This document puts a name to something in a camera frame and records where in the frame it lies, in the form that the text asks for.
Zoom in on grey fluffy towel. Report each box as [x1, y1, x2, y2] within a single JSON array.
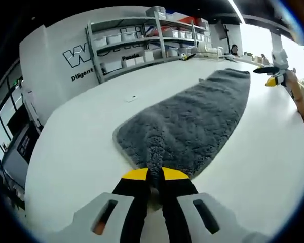
[[112, 67, 252, 211]]

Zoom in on person's right hand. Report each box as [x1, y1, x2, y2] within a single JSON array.
[[283, 67, 301, 97]]

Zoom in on white dish rack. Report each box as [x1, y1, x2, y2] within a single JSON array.
[[195, 40, 225, 61]]

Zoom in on black monitor on pole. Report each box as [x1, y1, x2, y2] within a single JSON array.
[[216, 20, 231, 41]]

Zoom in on long ceiling light strip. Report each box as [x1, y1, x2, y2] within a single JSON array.
[[227, 0, 246, 26]]

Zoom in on grey metal shelf rack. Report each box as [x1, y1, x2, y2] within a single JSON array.
[[85, 5, 211, 85]]

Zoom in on black cabinet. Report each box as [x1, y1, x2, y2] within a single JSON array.
[[1, 123, 44, 183]]

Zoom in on rows of white storage bins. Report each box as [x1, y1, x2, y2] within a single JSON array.
[[92, 6, 211, 73]]

